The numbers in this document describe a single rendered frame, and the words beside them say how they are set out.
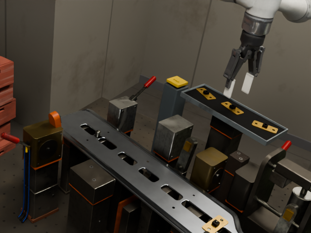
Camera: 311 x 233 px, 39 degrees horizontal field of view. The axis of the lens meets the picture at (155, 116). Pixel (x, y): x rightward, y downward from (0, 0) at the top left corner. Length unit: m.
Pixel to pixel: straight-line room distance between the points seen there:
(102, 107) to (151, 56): 1.84
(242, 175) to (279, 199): 0.63
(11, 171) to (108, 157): 0.54
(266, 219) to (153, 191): 0.36
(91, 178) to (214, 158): 0.39
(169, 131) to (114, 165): 0.21
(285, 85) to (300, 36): 0.42
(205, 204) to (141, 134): 0.87
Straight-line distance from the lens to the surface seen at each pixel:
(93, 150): 1.49
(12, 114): 2.74
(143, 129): 2.20
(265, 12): 1.39
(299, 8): 1.80
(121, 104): 1.65
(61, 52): 3.05
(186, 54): 3.93
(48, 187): 1.59
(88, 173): 1.34
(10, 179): 1.83
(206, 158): 1.41
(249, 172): 1.41
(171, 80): 1.67
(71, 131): 1.57
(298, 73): 3.66
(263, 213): 1.46
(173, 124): 1.49
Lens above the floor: 1.87
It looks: 30 degrees down
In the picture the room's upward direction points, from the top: 11 degrees clockwise
